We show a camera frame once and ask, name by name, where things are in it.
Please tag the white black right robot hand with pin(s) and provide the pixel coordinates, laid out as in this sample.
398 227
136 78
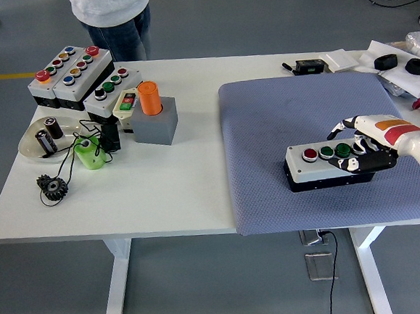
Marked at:
379 129

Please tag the four-button white control box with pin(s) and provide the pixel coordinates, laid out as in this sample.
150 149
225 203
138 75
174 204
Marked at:
303 169
95 105

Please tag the five-button box red mushroom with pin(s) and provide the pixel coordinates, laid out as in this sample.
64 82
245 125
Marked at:
80 83
44 90

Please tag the clear plastic bag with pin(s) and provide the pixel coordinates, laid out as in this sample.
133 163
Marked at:
393 86

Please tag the flat white box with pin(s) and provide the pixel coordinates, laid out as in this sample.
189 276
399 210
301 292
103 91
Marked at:
339 60

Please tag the white paper sheet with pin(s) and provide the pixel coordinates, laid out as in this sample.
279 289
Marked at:
379 47

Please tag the black battery green label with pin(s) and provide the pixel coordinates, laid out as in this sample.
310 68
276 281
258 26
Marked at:
309 66

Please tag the clear bubble wrap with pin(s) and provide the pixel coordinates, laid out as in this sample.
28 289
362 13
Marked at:
419 42

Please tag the black marker pen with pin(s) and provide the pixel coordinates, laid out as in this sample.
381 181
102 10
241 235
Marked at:
289 68

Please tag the grey-blue textured mat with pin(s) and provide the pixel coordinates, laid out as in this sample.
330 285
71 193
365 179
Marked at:
267 141

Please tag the metal floor outlet box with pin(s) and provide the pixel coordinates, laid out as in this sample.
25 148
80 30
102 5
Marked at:
311 237

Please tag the white table leg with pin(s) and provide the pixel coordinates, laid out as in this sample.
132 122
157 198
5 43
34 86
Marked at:
374 278
118 280

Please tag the metal floor plate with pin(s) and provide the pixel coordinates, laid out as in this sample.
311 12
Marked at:
318 266

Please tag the grey cube block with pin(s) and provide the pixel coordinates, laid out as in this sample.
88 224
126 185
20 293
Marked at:
155 130

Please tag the orange cylinder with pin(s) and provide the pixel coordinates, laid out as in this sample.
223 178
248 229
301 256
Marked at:
149 98

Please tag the small black block device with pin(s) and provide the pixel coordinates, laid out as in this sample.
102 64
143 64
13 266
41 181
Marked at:
110 135

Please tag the green cylinder spool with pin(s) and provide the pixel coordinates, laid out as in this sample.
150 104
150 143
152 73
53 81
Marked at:
89 155

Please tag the black cylindrical capacitor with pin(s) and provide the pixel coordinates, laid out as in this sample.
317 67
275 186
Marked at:
54 128
46 142

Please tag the black metal gear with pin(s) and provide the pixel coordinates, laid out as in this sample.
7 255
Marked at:
54 189

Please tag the clear glass dish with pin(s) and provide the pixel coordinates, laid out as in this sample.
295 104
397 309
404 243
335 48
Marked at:
29 145

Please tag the yellow floor tape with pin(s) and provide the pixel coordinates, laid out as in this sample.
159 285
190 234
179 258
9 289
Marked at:
0 76

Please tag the beige red-green switch box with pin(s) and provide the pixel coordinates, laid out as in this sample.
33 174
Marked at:
125 102

